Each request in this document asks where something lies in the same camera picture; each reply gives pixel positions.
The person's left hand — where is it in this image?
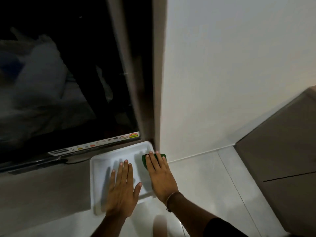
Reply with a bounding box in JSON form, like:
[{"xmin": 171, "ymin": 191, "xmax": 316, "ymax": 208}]
[{"xmin": 105, "ymin": 160, "xmax": 143, "ymax": 219}]

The person's right hand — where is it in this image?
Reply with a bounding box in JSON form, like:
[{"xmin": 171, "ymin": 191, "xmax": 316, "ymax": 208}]
[{"xmin": 145, "ymin": 151, "xmax": 179, "ymax": 204}]

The green scrub sponge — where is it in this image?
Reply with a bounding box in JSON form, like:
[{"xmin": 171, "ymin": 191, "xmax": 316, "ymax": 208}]
[{"xmin": 142, "ymin": 152, "xmax": 167, "ymax": 171}]

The white plastic tray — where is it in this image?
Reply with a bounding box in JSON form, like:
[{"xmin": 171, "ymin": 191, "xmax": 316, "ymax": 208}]
[{"xmin": 90, "ymin": 141, "xmax": 157, "ymax": 216}]

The person's right forearm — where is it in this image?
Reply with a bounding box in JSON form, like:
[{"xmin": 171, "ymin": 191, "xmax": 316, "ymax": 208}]
[{"xmin": 161, "ymin": 193, "xmax": 218, "ymax": 237}]

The person's left forearm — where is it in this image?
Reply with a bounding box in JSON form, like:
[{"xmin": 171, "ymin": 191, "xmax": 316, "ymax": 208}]
[{"xmin": 91, "ymin": 214, "xmax": 129, "ymax": 237}]

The white sticker strip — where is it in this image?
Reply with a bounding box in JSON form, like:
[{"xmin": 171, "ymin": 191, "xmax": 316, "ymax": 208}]
[{"xmin": 48, "ymin": 132, "xmax": 140, "ymax": 156}]

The grey television cabinet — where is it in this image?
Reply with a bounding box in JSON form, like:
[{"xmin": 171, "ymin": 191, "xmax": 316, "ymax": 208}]
[{"xmin": 0, "ymin": 155, "xmax": 92, "ymax": 237}]

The black sleeve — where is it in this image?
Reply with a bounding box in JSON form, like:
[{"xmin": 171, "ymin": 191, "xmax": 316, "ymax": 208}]
[{"xmin": 203, "ymin": 218, "xmax": 249, "ymax": 237}]

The dark wooden panel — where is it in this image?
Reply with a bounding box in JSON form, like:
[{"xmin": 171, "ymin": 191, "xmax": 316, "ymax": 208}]
[{"xmin": 106, "ymin": 0, "xmax": 169, "ymax": 151}]

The black flat screen television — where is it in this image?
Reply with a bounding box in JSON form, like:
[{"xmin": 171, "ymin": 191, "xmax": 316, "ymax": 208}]
[{"xmin": 0, "ymin": 0, "xmax": 141, "ymax": 174}]

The brown cabinet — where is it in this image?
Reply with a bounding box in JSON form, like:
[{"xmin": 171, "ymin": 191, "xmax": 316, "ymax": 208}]
[{"xmin": 234, "ymin": 85, "xmax": 316, "ymax": 237}]

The thread wrist bracelet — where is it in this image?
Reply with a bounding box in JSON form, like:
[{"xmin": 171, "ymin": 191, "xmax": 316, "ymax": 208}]
[{"xmin": 166, "ymin": 192, "xmax": 184, "ymax": 213}]

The black cable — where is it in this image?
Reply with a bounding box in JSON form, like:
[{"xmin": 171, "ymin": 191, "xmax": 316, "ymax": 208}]
[{"xmin": 57, "ymin": 157, "xmax": 91, "ymax": 165}]

